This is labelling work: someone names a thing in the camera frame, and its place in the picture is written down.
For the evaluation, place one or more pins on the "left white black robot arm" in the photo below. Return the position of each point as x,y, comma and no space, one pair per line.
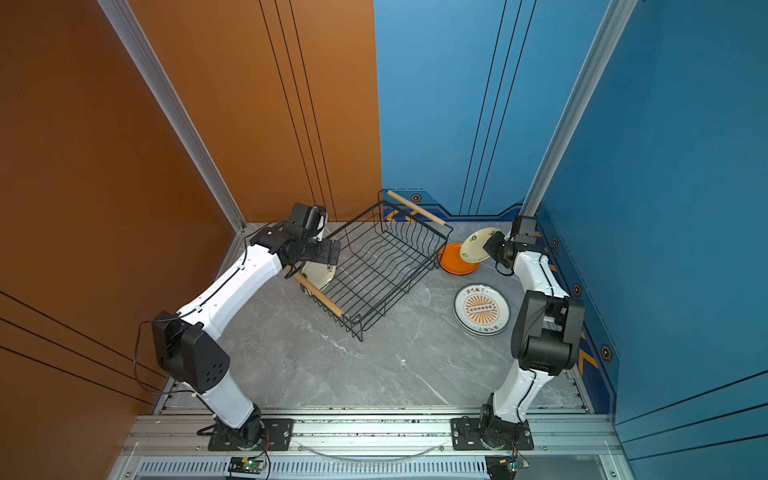
186,341

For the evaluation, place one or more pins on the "beige plate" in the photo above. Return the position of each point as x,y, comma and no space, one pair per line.
482,245

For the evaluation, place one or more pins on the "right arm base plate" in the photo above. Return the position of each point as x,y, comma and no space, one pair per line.
467,434

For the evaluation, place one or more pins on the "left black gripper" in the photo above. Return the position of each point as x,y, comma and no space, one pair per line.
326,255

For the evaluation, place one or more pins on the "aluminium corner post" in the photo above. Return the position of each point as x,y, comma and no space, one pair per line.
606,39
126,25

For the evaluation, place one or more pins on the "black wire dish rack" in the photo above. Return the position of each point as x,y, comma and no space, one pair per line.
385,251

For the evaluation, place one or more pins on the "left aluminium corner post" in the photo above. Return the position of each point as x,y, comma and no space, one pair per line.
126,25

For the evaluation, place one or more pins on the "right aluminium corner post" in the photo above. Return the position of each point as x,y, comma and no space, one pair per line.
606,39

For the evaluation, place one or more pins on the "white plate red dotted pattern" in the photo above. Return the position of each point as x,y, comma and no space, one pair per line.
481,310

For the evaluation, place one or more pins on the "cream plate dark rim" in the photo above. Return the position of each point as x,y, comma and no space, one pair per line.
318,274

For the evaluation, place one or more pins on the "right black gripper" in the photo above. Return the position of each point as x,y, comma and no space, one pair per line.
492,245

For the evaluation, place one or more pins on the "aluminium mounting rail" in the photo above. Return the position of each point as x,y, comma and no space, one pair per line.
398,443

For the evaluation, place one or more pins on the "wooden rack handle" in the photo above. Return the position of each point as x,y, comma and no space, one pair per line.
416,208
319,295

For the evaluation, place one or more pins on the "left green circuit board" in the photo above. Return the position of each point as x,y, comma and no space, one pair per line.
247,467

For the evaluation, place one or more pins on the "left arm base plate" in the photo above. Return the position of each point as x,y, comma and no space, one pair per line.
270,434

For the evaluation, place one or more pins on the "far wooden rack handle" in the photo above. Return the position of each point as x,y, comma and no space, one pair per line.
319,295

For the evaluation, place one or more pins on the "right circuit board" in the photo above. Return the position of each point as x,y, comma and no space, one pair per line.
505,467

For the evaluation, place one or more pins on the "orange plate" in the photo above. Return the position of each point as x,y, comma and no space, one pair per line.
452,262

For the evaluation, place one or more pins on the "near wooden rack handle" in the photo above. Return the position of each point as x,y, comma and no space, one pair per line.
416,208

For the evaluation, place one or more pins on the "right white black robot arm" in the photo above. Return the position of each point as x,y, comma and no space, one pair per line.
545,339

